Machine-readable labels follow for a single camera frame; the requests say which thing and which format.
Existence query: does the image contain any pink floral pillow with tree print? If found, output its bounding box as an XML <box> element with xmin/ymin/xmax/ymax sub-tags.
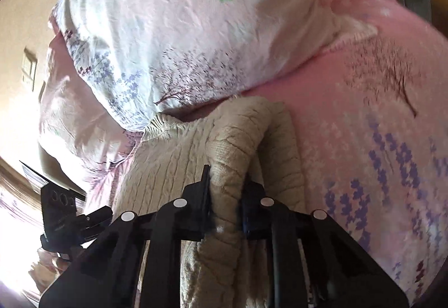
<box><xmin>49</xmin><ymin>0</ymin><xmax>379</xmax><ymax>132</ymax></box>

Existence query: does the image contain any beige cable knit sweater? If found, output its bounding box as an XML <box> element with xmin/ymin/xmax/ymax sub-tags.
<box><xmin>112</xmin><ymin>96</ymin><xmax>309</xmax><ymax>308</ymax></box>

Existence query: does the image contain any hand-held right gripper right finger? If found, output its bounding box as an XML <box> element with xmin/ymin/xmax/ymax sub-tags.
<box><xmin>240</xmin><ymin>182</ymin><xmax>410</xmax><ymax>308</ymax></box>

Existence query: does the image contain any person's left hand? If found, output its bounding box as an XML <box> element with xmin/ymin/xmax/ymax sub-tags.
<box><xmin>37</xmin><ymin>247</ymin><xmax>74</xmax><ymax>277</ymax></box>

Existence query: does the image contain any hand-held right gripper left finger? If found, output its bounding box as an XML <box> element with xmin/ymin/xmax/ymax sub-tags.
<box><xmin>38</xmin><ymin>164</ymin><xmax>212</xmax><ymax>308</ymax></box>

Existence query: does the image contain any pink floral bed sheet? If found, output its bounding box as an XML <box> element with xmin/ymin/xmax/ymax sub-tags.
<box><xmin>84</xmin><ymin>0</ymin><xmax>448</xmax><ymax>308</ymax></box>

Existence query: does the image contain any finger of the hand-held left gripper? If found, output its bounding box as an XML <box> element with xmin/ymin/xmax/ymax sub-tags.
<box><xmin>78</xmin><ymin>205</ymin><xmax>114</xmax><ymax>230</ymax></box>

